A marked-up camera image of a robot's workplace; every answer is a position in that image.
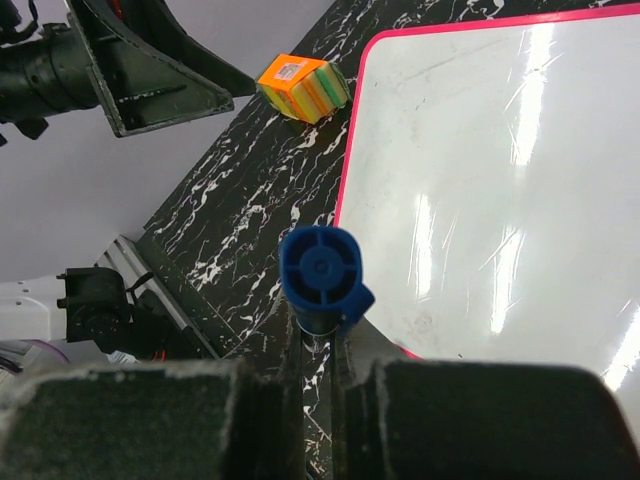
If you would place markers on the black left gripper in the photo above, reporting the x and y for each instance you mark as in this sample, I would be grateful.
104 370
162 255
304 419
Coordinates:
132 57

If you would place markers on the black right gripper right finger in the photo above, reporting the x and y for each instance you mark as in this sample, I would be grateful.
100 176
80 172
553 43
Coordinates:
398 418

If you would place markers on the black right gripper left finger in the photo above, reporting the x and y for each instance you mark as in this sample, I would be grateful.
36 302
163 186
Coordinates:
183 419

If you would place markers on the white marker blue cap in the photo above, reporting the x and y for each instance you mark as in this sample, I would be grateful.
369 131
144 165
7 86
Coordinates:
321 273

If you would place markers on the pink framed whiteboard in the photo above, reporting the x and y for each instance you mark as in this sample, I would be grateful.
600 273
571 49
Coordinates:
492 180

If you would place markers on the orange sponge pack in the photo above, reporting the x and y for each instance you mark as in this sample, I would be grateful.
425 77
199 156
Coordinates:
304 89

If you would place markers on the white cable duct rail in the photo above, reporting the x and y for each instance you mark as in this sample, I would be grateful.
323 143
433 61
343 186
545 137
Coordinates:
168 332

